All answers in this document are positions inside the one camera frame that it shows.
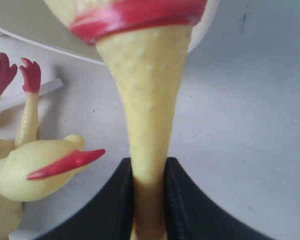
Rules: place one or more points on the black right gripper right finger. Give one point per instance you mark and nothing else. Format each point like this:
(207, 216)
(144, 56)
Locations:
(191, 215)

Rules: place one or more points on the whole yellow rubber chicken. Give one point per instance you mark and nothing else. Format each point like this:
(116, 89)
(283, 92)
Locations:
(31, 169)
(144, 43)

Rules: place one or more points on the cream bin with O mark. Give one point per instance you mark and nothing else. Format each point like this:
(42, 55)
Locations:
(32, 22)

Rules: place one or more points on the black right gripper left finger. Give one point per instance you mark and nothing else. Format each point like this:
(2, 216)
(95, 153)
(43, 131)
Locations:
(109, 215)

